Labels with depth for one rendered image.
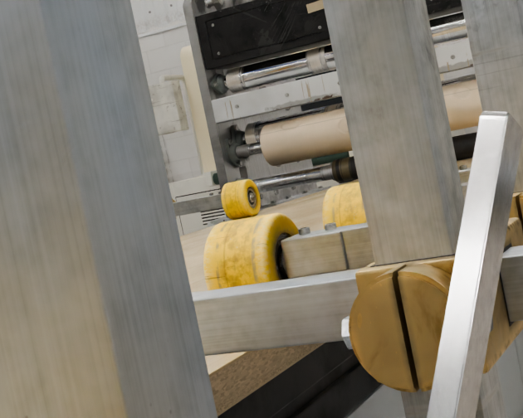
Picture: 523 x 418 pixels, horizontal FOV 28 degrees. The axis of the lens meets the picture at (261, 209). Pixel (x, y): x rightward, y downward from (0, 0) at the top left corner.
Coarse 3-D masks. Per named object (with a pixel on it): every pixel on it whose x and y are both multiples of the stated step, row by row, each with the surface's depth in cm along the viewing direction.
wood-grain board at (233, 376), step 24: (288, 216) 196; (312, 216) 183; (192, 240) 187; (192, 264) 140; (192, 288) 112; (216, 360) 69; (240, 360) 69; (264, 360) 72; (288, 360) 75; (216, 384) 65; (240, 384) 68; (264, 384) 71; (216, 408) 65
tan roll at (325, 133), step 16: (448, 96) 277; (464, 96) 275; (336, 112) 294; (448, 112) 277; (464, 112) 276; (480, 112) 274; (272, 128) 302; (288, 128) 298; (304, 128) 296; (320, 128) 293; (336, 128) 291; (464, 128) 281; (256, 144) 307; (272, 144) 300; (288, 144) 298; (304, 144) 296; (320, 144) 294; (336, 144) 293; (272, 160) 303; (288, 160) 302
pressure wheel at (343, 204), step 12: (336, 192) 103; (348, 192) 102; (360, 192) 101; (324, 204) 103; (336, 204) 102; (348, 204) 101; (360, 204) 101; (324, 216) 102; (336, 216) 101; (348, 216) 101; (360, 216) 100; (324, 228) 102
